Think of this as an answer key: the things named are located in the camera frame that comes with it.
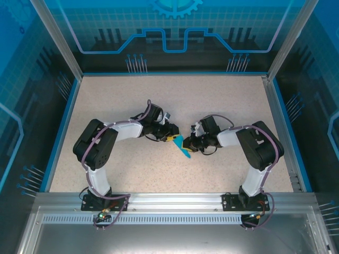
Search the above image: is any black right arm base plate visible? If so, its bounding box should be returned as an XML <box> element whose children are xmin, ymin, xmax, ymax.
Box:
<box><xmin>221</xmin><ymin>193</ymin><xmax>269</xmax><ymax>212</ymax></box>

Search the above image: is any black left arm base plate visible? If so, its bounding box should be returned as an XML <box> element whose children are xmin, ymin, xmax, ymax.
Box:
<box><xmin>81</xmin><ymin>194</ymin><xmax>130</xmax><ymax>212</ymax></box>

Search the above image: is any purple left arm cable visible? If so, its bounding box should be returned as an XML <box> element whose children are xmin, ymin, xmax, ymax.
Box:
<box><xmin>81</xmin><ymin>99</ymin><xmax>152</xmax><ymax>230</ymax></box>

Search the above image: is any slotted metal cable duct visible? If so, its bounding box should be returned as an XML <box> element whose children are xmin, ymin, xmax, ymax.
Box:
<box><xmin>41</xmin><ymin>214</ymin><xmax>246</xmax><ymax>225</ymax></box>

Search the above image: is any aluminium frame post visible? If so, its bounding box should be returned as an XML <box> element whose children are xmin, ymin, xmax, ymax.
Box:
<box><xmin>29</xmin><ymin>0</ymin><xmax>85</xmax><ymax>80</ymax></box>
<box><xmin>266</xmin><ymin>0</ymin><xmax>323</xmax><ymax>80</ymax></box>

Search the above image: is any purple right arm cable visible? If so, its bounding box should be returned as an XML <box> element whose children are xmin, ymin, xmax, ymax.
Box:
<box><xmin>200</xmin><ymin>114</ymin><xmax>281</xmax><ymax>230</ymax></box>

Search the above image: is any aluminium mounting rail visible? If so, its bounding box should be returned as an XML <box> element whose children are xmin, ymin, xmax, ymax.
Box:
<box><xmin>35</xmin><ymin>192</ymin><xmax>316</xmax><ymax>213</ymax></box>

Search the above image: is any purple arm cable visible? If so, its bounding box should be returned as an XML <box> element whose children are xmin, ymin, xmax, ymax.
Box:
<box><xmin>81</xmin><ymin>99</ymin><xmax>152</xmax><ymax>230</ymax></box>
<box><xmin>200</xmin><ymin>114</ymin><xmax>281</xmax><ymax>230</ymax></box>

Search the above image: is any cable connector with light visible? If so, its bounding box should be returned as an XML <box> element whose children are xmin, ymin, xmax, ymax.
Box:
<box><xmin>247</xmin><ymin>210</ymin><xmax>267</xmax><ymax>221</ymax></box>
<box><xmin>95</xmin><ymin>207</ymin><xmax>117</xmax><ymax>222</ymax></box>

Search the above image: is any blue cloth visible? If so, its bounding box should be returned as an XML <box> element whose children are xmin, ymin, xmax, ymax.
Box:
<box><xmin>173</xmin><ymin>134</ymin><xmax>192</xmax><ymax>159</ymax></box>

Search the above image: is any grey metal sheet panel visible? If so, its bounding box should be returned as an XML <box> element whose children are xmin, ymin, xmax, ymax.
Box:
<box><xmin>15</xmin><ymin>206</ymin><xmax>332</xmax><ymax>254</ymax></box>

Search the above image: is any blue edge strip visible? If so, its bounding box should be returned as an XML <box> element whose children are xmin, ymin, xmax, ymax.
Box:
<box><xmin>272</xmin><ymin>78</ymin><xmax>314</xmax><ymax>193</ymax></box>
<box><xmin>39</xmin><ymin>77</ymin><xmax>82</xmax><ymax>193</ymax></box>

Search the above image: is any left cable connector with light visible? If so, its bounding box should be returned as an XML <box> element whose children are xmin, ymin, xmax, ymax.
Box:
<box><xmin>95</xmin><ymin>207</ymin><xmax>117</xmax><ymax>222</ymax></box>

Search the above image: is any aluminium side rail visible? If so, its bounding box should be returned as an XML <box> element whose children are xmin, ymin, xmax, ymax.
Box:
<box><xmin>261</xmin><ymin>75</ymin><xmax>304</xmax><ymax>193</ymax></box>

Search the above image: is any right cable connector with light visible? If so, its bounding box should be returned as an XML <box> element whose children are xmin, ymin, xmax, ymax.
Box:
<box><xmin>247</xmin><ymin>210</ymin><xmax>267</xmax><ymax>221</ymax></box>

